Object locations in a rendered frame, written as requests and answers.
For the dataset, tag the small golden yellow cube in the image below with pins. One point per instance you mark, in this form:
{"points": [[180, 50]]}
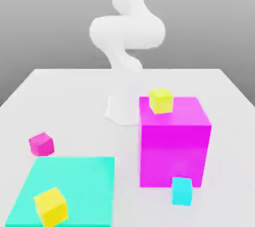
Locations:
{"points": [[52, 207]]}

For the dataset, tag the large magenta box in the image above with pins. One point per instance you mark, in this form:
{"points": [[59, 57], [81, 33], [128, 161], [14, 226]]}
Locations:
{"points": [[173, 143]]}

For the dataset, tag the small lime yellow cube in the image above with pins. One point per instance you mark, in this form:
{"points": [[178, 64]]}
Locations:
{"points": [[161, 101]]}

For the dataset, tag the small cyan cube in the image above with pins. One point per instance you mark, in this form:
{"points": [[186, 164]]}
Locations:
{"points": [[181, 191]]}

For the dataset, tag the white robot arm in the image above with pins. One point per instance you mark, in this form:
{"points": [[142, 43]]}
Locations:
{"points": [[127, 29]]}

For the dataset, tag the large turquoise box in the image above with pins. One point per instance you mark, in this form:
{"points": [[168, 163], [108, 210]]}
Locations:
{"points": [[83, 183]]}

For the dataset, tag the small pink cube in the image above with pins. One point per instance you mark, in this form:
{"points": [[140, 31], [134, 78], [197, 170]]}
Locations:
{"points": [[41, 145]]}

